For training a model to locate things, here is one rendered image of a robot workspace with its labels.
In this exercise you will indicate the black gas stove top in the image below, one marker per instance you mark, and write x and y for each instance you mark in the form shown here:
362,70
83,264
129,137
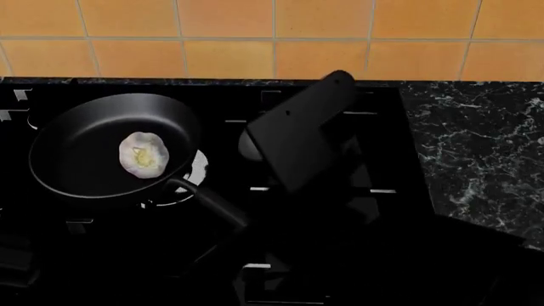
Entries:
238,95

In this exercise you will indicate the black frying pan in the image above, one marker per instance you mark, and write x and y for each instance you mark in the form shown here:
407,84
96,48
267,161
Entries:
85,150

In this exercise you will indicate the white garlic bulb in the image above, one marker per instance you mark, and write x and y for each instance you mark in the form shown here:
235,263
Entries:
143,155

